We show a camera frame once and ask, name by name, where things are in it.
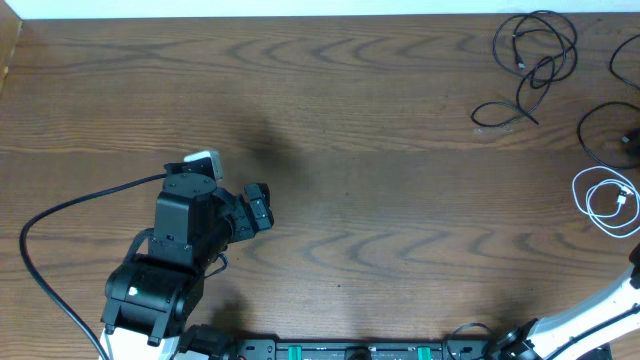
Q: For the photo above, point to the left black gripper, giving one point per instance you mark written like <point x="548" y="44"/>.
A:
<point x="249" y="212"/>

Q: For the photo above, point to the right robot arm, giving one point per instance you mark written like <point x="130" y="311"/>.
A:
<point x="611" y="313"/>

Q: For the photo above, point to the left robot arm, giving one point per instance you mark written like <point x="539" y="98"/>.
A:
<point x="161" y="280"/>

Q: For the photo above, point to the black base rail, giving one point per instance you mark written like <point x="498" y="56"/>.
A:
<point x="207" y="343"/>

